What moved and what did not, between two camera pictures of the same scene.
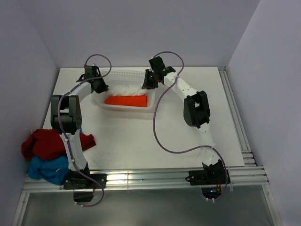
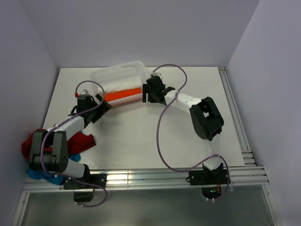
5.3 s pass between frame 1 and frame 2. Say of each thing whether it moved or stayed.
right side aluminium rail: stayed
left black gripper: moved
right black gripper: moved
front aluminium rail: stayed
